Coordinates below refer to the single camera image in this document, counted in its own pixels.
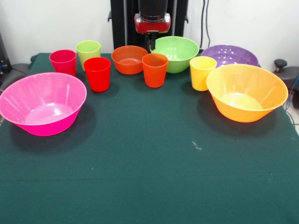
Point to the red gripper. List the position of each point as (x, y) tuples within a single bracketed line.
[(151, 26)]

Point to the green plastic bowl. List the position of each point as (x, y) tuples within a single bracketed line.
[(180, 65)]

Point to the pink plastic bowl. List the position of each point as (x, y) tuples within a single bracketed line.
[(46, 127)]

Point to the orange-red plastic cup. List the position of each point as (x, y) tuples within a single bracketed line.
[(154, 77)]

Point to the orange-red plastic bowl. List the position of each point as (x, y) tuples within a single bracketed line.
[(126, 67)]

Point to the yellow plastic cup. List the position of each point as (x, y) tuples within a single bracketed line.
[(198, 79)]

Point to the light green plastic cup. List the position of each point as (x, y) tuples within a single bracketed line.
[(87, 52)]

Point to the red plastic cup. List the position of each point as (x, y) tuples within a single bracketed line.
[(97, 79)]

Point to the purple plastic bowl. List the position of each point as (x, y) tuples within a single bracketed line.
[(233, 56)]

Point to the crimson plastic cup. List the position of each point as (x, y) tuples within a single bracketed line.
[(63, 65)]

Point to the orange plastic bowl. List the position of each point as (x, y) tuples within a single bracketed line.
[(240, 115)]

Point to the black knob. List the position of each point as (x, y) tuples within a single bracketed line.
[(280, 63)]

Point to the dark green table cloth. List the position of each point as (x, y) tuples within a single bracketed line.
[(149, 175)]

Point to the black round floor base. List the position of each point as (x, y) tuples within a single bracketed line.
[(290, 74)]

